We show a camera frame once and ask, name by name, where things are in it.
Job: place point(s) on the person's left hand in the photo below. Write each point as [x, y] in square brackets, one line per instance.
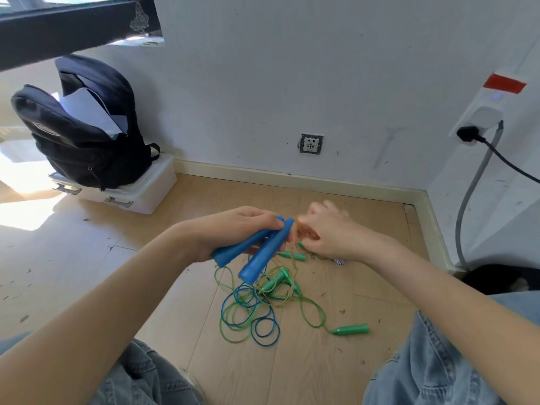
[223, 229]

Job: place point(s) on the person's right hand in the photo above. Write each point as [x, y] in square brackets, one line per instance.
[337, 236]

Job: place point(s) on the white plastic storage box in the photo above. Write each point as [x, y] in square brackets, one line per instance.
[147, 189]

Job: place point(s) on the person's left forearm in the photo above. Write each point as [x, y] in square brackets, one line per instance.
[84, 324]

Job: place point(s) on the red tape strip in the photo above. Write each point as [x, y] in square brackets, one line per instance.
[504, 83]

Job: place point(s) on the person's left jeans leg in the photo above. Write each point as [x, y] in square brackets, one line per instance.
[147, 375]

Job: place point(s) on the white power strip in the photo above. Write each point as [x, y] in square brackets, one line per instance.
[485, 111]

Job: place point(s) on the black backpack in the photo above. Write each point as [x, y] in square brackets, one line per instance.
[76, 151]

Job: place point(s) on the grey wall socket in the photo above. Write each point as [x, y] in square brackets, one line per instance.
[311, 144]

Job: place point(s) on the person's jeans leg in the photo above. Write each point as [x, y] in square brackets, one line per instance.
[147, 375]
[422, 369]

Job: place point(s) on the person's right jeans leg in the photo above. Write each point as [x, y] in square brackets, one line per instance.
[422, 369]

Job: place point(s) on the person's right fingers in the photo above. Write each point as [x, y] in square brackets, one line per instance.
[314, 223]

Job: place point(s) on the person's left fingers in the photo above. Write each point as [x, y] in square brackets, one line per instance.
[263, 219]

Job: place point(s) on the person's right forearm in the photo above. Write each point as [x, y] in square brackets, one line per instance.
[443, 299]

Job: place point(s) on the white paper sheets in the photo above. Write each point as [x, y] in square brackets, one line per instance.
[88, 109]

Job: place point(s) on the black furry object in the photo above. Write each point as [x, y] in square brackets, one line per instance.
[493, 279]

